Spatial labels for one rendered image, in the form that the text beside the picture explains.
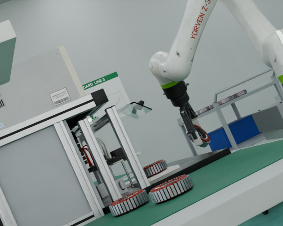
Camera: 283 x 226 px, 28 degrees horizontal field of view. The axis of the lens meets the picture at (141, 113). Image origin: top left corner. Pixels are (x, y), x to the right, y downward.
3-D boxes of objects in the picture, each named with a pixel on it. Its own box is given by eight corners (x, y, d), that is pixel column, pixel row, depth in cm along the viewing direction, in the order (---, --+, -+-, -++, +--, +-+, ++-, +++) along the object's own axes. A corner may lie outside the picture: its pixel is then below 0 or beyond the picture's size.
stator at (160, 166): (161, 169, 209) (157, 160, 210) (173, 166, 199) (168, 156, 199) (135, 182, 205) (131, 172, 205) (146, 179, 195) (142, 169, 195)
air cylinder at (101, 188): (110, 193, 225) (104, 180, 225) (114, 193, 218) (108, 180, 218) (99, 198, 224) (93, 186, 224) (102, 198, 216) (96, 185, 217)
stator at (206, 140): (184, 137, 234) (190, 131, 232) (185, 125, 244) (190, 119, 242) (205, 152, 236) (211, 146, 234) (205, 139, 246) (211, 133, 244)
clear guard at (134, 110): (137, 119, 248) (131, 106, 248) (152, 109, 225) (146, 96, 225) (69, 148, 238) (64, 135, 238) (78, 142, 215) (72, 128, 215)
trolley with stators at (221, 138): (270, 186, 535) (226, 90, 540) (332, 182, 439) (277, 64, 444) (218, 214, 517) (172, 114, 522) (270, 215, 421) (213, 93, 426)
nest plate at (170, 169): (167, 170, 211) (165, 167, 212) (180, 167, 197) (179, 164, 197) (132, 187, 207) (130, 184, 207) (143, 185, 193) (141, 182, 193)
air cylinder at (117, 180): (124, 191, 202) (117, 177, 202) (129, 191, 195) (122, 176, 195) (111, 197, 201) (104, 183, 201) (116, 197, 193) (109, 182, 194)
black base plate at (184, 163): (172, 166, 251) (170, 162, 251) (231, 153, 190) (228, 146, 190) (77, 212, 236) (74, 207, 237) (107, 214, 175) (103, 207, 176)
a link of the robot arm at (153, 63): (162, 45, 232) (140, 58, 229) (175, 46, 221) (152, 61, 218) (176, 74, 237) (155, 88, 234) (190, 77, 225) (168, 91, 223)
